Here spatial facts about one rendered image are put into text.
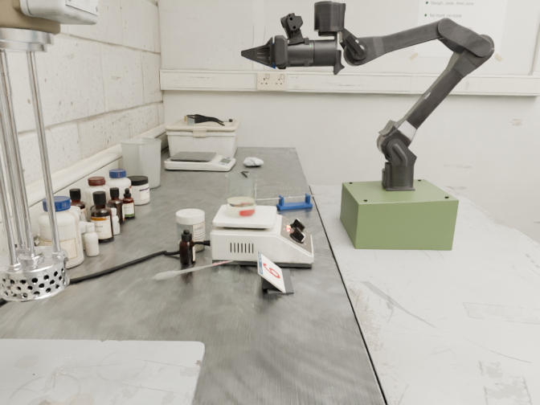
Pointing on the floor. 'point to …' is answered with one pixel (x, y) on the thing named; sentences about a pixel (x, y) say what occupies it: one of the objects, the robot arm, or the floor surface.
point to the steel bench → (218, 299)
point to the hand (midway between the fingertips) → (258, 54)
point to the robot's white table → (446, 310)
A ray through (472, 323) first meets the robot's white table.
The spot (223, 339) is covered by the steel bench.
